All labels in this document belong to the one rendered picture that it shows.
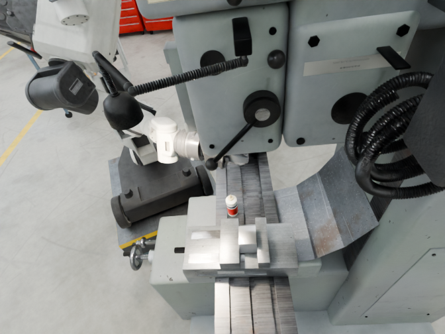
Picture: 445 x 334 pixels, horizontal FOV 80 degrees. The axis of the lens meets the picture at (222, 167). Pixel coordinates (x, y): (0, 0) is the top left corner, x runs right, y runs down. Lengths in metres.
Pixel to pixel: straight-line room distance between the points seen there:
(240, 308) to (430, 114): 0.71
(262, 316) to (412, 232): 0.45
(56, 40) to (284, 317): 0.98
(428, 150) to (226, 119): 0.34
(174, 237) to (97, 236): 1.18
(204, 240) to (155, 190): 0.76
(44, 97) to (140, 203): 0.86
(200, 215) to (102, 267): 1.21
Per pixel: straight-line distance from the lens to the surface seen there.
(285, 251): 0.86
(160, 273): 1.19
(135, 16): 5.57
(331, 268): 1.16
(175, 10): 0.44
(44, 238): 2.61
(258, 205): 1.03
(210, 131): 0.56
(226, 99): 0.52
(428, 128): 0.35
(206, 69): 0.39
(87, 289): 2.17
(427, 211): 0.71
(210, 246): 0.88
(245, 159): 0.71
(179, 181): 1.58
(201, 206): 1.15
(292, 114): 0.54
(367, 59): 0.52
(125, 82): 0.40
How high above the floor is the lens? 1.76
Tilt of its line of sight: 47 degrees down
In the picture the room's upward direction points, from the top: 10 degrees counter-clockwise
